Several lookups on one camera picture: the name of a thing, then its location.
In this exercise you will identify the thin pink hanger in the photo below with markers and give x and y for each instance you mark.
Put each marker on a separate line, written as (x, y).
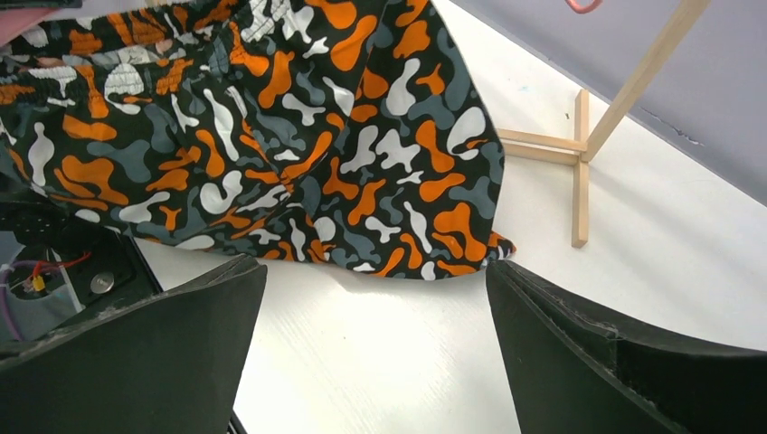
(579, 7)

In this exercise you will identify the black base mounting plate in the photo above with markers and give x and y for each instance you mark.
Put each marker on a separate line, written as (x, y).
(57, 269)

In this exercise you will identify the pink plastic hanger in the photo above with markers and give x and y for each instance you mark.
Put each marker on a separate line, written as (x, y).
(17, 21)

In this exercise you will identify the orange camouflage shorts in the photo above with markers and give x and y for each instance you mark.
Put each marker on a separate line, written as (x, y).
(339, 132)

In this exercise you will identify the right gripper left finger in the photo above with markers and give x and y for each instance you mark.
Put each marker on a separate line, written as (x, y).
(168, 363)

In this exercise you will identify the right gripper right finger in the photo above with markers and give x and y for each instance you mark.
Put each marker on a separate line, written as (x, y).
(576, 366)

